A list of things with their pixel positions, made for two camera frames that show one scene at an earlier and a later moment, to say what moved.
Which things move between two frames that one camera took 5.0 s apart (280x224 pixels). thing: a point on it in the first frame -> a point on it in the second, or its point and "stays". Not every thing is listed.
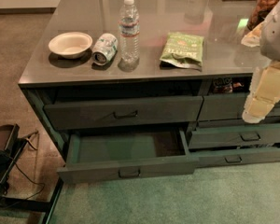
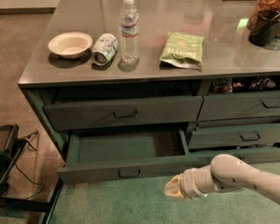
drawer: x=238 y=135 stays
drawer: x=107 y=156 stays
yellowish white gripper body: x=276 y=36 -> x=187 y=183
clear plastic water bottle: x=129 y=35 stays
